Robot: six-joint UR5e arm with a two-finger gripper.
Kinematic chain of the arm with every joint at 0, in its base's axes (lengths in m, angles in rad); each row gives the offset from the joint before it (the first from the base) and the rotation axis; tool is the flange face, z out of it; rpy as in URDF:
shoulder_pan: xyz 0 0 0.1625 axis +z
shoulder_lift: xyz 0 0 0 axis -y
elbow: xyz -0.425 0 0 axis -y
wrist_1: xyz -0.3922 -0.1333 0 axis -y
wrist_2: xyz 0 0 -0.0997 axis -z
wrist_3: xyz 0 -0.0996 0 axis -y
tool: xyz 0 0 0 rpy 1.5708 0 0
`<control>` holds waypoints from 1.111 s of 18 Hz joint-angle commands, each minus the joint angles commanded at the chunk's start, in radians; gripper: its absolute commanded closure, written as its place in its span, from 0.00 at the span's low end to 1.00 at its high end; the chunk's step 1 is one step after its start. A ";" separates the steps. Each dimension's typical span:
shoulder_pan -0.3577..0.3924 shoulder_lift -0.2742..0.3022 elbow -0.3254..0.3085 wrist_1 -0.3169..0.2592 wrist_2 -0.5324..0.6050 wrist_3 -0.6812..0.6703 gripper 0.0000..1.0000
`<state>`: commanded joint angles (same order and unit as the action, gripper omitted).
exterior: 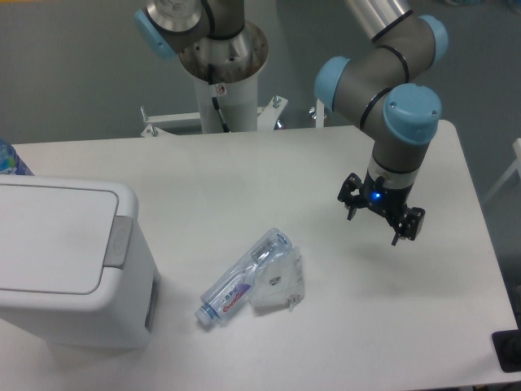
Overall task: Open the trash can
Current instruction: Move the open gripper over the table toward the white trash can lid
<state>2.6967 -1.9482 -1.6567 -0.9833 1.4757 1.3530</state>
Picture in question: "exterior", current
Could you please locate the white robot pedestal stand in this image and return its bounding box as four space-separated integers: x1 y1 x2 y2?
134 10 280 134

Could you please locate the crushed clear plastic bottle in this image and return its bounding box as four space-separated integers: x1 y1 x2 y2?
195 228 292 329

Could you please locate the white frame at right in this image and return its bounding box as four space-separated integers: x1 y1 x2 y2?
483 138 520 204

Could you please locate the blue water bottle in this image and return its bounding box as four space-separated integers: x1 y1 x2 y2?
0 139 34 176

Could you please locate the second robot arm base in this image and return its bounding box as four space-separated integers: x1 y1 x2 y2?
134 1 253 59

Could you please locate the white trash can body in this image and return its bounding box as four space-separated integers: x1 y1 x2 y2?
1 175 160 349

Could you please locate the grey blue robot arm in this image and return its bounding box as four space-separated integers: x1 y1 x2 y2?
314 1 449 243

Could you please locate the white trash can lid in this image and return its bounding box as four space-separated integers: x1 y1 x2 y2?
1 184 138 295

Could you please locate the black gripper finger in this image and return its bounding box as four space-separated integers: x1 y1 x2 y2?
392 207 426 246
337 173 363 221

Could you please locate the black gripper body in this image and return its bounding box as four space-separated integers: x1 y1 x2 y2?
356 169 413 227

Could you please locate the black table clamp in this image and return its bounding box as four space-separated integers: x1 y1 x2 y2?
492 329 520 373

